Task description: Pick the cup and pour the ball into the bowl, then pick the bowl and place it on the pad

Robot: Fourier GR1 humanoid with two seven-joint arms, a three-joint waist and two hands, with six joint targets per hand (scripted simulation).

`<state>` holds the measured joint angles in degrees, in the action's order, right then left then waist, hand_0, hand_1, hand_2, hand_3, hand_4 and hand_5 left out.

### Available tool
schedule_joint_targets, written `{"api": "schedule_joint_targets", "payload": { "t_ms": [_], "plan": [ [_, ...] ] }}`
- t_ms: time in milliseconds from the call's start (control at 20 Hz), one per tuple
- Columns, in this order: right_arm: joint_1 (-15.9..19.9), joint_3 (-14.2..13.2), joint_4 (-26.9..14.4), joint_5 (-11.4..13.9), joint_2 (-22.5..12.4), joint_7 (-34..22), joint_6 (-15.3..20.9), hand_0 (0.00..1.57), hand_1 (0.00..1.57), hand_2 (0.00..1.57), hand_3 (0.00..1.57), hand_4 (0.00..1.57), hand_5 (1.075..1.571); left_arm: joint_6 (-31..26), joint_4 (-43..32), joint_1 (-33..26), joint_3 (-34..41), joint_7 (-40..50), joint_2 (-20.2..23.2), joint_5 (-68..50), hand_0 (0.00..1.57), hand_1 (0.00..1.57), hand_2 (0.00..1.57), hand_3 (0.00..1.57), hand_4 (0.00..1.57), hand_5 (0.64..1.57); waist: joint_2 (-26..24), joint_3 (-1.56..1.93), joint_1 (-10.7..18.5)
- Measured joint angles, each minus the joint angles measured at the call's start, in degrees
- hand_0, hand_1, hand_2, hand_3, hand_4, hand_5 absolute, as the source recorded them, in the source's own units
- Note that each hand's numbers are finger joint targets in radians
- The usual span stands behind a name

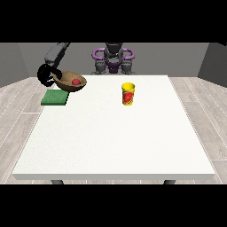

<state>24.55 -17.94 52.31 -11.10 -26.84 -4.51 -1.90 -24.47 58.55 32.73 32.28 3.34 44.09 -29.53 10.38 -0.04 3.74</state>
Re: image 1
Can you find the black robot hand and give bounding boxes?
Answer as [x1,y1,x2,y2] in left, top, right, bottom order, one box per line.
[36,62,63,88]

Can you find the brown wooden bowl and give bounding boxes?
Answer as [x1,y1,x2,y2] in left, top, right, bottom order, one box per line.
[52,70,88,92]

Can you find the green square pad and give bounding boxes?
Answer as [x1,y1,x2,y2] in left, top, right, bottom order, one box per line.
[40,90,70,106]

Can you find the yellow cup with melon print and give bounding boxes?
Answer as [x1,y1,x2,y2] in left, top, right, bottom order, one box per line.
[121,82,137,106]

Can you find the grey robot trunk purple rings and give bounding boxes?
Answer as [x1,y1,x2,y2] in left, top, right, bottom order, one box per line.
[90,43,137,76]

